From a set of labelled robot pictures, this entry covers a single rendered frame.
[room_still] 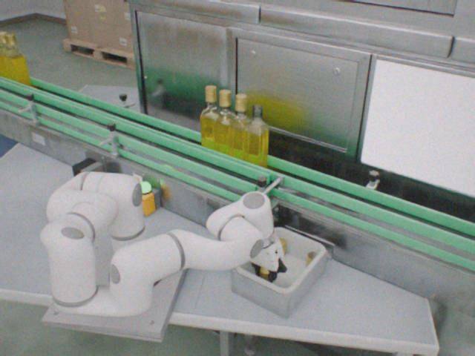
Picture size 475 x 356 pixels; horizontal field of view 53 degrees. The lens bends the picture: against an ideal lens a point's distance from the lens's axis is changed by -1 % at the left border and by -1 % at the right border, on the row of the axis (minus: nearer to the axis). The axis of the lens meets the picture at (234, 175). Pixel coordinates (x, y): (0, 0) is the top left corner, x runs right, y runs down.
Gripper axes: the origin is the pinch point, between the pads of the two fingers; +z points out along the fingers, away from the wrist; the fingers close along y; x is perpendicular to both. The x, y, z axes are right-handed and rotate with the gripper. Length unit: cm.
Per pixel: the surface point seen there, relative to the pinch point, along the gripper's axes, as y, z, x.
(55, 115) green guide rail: 103, -10, -18
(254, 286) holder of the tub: -0.8, -2.3, 6.4
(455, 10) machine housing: -25, -51, -58
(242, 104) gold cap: 25.0, -26.0, -33.6
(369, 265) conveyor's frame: -21.7, 7.2, -19.1
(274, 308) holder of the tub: -7.0, 1.6, 7.6
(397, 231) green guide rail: -26.7, -5.0, -24.4
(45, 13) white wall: 577, 157, -319
